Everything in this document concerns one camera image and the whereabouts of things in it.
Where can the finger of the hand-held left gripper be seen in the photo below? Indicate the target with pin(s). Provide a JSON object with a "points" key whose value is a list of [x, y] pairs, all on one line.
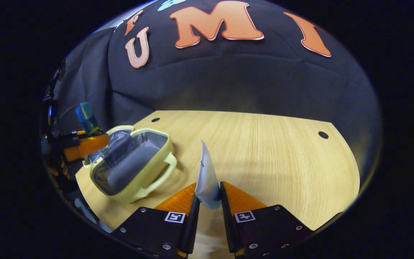
{"points": [[86, 147], [72, 135]]}

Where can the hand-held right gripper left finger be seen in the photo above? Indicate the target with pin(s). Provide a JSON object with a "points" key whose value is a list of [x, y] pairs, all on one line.
{"points": [[192, 223]]}

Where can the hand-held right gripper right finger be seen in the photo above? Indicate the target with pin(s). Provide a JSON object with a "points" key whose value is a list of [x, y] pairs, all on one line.
{"points": [[228, 223]]}

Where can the blue skin care bottle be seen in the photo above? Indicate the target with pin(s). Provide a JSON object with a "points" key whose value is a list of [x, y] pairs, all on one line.
{"points": [[87, 118]]}

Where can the small white blue tube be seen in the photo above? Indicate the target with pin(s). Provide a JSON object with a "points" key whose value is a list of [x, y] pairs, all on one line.
{"points": [[207, 180]]}

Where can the pale yellow suitcase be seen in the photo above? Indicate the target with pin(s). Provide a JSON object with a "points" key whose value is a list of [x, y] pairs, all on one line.
{"points": [[128, 169]]}

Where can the black backdrop cloth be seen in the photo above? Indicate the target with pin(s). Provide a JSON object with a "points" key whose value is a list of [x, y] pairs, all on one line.
{"points": [[228, 82]]}

